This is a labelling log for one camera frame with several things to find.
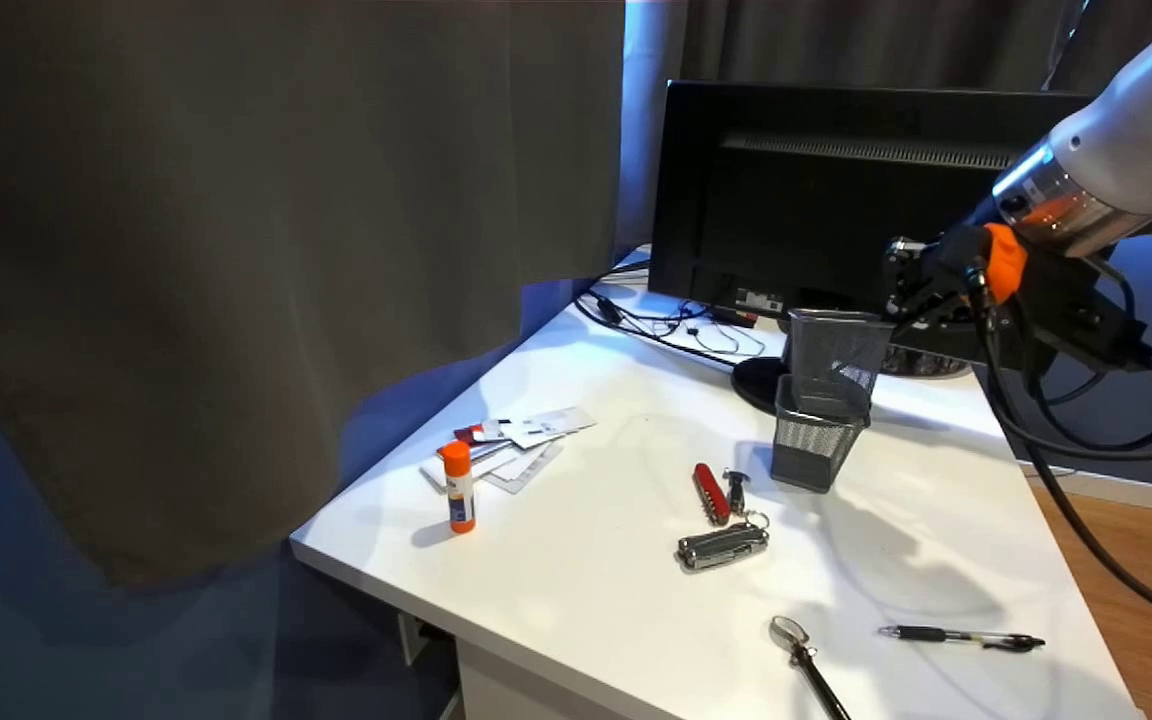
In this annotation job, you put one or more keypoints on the white cards on desk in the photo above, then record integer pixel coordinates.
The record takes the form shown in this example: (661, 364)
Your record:
(515, 448)

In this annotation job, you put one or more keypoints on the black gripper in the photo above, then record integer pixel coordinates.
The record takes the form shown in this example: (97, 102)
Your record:
(981, 292)

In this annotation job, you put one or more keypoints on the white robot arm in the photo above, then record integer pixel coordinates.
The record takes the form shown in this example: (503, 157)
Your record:
(1084, 182)

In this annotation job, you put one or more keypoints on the large black monitor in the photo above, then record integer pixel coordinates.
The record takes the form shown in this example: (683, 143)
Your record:
(784, 197)

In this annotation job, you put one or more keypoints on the black pen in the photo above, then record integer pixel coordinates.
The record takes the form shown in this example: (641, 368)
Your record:
(935, 634)

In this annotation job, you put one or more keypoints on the glue stick orange cap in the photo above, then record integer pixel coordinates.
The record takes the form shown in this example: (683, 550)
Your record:
(456, 486)

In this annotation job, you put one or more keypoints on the red pocket knife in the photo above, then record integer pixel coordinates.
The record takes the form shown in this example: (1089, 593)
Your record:
(708, 492)

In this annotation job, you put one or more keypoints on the upright mesh pen holder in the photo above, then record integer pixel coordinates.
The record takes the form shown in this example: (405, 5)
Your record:
(817, 421)

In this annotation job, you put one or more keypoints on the grey curtain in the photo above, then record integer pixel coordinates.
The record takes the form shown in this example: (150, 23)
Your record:
(228, 222)

